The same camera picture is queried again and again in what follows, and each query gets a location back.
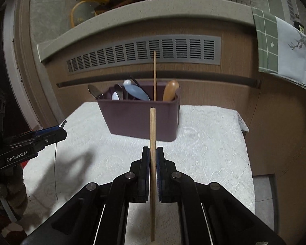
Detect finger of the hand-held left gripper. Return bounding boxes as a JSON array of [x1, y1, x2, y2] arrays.
[[5, 129, 67, 155], [14, 126, 62, 140]]

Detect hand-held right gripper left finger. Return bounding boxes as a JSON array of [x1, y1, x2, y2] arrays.
[[22, 146, 151, 245]]

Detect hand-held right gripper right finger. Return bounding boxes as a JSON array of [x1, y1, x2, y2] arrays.
[[155, 147, 287, 245]]

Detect wooden chopstick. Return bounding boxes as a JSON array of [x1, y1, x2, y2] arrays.
[[149, 108, 157, 243], [153, 51, 157, 102]]

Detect purple plastic utensil holder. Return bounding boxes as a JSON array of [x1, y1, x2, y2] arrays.
[[95, 80, 182, 142]]

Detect light blue plastic spoon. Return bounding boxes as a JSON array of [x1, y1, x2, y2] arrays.
[[123, 80, 151, 101]]

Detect metal spoons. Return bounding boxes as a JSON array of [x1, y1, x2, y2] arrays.
[[88, 84, 105, 99]]

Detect metal spoon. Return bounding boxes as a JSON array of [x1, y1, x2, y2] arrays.
[[114, 83, 126, 100]]

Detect thin black utensil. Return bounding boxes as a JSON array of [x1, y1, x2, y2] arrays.
[[129, 74, 141, 88]]

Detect glass lid with yellow rim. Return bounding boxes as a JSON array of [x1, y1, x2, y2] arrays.
[[71, 1, 103, 29]]

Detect grey vent grille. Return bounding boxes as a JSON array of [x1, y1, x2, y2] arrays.
[[66, 36, 222, 75]]

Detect green checked towel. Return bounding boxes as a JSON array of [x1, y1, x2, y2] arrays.
[[252, 6, 306, 94]]

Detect wooden handle utensil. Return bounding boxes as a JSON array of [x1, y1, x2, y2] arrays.
[[162, 80, 180, 102]]

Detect black wok with yellow handle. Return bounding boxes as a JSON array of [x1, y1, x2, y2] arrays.
[[76, 0, 150, 14]]

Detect wall vent panel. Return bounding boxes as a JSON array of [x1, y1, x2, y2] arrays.
[[283, 0, 300, 21]]

